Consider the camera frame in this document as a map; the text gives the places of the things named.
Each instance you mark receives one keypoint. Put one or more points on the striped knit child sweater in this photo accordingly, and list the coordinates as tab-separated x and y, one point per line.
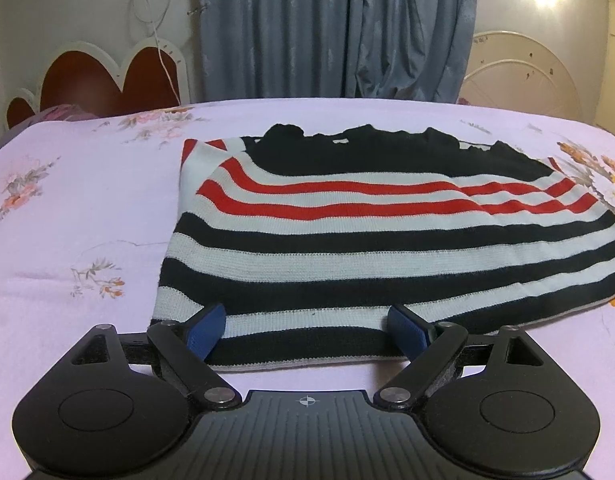
308	241

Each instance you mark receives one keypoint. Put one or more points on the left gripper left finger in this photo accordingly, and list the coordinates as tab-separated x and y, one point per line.
183	346

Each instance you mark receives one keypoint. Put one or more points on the blue centre curtain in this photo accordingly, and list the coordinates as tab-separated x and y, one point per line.
372	49

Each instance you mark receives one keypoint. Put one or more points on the purple folded bedding pile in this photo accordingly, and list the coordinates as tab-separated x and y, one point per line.
60	113

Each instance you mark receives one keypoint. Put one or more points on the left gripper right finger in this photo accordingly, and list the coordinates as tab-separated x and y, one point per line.
432	351

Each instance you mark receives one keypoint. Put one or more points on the red heart-shaped headboard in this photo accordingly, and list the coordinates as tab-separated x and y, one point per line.
152	75

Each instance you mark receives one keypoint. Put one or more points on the cream round headboard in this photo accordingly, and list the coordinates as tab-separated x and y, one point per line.
511	71

